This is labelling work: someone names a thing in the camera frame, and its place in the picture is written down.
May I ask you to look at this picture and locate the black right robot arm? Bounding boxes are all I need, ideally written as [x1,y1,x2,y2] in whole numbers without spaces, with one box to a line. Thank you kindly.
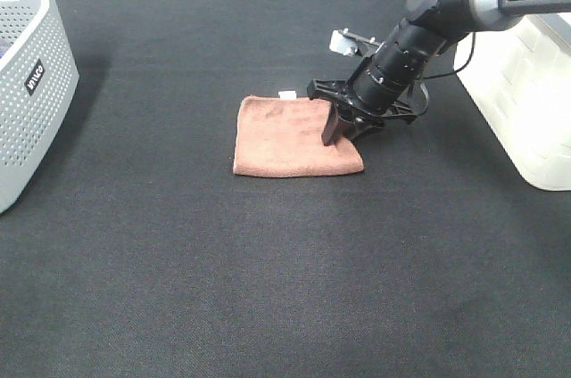
[307,0,570,145]

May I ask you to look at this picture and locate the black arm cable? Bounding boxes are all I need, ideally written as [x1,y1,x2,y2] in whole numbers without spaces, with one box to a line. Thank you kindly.
[403,0,571,117]

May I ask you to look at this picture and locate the brown towel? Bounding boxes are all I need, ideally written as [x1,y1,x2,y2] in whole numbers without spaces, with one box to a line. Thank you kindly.
[233,95,364,178]

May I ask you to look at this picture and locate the black table mat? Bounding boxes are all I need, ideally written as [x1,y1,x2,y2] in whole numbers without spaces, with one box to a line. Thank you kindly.
[1,0,570,377]

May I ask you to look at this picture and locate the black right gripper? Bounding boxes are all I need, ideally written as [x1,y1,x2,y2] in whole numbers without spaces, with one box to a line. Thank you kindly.
[307,79,418,146]

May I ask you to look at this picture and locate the white storage box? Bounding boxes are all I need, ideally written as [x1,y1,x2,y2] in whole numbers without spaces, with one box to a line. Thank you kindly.
[453,12,570,191]

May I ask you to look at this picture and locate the grey perforated laundry basket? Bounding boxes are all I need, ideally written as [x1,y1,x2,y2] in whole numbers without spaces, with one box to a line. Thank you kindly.
[1,0,79,210]

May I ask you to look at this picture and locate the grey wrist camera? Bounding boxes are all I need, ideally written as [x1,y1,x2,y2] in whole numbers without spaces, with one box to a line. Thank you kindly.
[329,28,383,58]

